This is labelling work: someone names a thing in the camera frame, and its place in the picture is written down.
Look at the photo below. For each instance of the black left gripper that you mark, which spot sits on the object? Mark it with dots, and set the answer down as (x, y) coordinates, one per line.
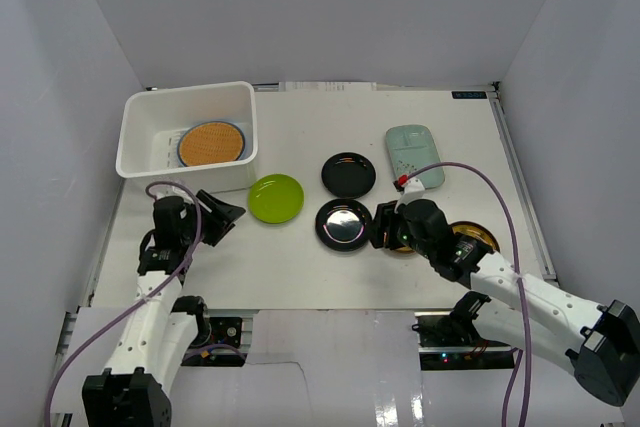
(211, 220)

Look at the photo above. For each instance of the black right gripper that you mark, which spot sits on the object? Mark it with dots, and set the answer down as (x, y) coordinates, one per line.
(383, 222)

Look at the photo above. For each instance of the black glossy plate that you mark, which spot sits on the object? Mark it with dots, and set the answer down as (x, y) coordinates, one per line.
(343, 225)

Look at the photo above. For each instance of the green round plate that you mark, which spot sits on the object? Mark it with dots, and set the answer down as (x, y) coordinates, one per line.
(276, 199)

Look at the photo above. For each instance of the woven bamboo round plate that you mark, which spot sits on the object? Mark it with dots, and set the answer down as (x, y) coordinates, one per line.
(210, 143)

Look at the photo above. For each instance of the blue round plate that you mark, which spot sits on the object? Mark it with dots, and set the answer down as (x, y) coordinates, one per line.
(245, 139)

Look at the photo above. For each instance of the yellow patterned plate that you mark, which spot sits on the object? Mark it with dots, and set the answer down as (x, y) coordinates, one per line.
(473, 236)
(399, 249)

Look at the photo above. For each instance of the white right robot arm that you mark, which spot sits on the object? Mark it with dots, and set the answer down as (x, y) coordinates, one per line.
(596, 344)

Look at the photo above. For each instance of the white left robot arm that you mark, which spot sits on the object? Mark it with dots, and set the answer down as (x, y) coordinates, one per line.
(134, 386)

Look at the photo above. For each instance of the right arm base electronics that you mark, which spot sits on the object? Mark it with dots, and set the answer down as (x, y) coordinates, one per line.
(448, 340)

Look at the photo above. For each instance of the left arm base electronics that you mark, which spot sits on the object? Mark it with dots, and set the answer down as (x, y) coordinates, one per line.
(228, 344)

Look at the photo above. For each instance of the white plastic bin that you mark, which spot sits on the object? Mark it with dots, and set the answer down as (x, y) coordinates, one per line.
(154, 123)

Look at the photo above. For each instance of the pale green rectangular dish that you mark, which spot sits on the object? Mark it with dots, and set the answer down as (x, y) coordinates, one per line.
(410, 147)

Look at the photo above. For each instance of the dark label sticker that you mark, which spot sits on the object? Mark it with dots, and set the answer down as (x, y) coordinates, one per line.
(469, 95)

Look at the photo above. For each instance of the papers at table back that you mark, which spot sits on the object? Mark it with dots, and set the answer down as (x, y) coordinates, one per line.
(330, 86)

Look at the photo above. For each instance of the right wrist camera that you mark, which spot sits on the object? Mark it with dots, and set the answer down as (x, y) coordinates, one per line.
(411, 190)

